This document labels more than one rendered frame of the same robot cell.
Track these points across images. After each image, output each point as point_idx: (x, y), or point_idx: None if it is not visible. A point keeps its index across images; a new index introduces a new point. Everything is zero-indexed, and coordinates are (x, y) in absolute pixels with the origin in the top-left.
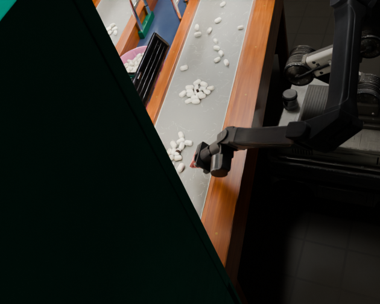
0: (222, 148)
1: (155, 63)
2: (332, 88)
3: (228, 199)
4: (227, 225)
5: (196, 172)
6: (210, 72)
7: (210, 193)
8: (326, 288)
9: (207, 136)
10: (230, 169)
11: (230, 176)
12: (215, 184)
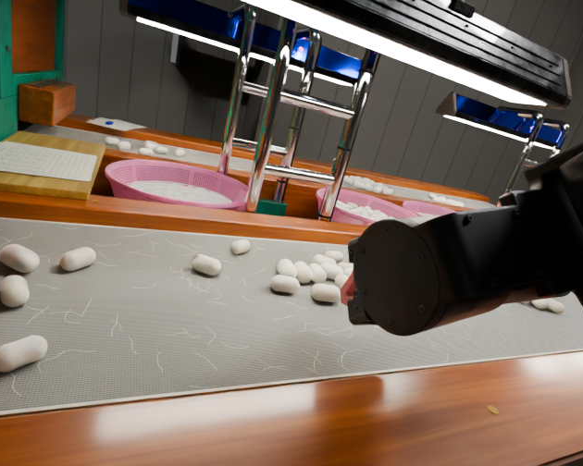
0: (535, 198)
1: (516, 61)
2: None
3: None
4: None
5: (339, 332)
6: (571, 300)
7: (286, 386)
8: None
9: (456, 330)
10: (473, 295)
11: (413, 435)
12: (333, 388)
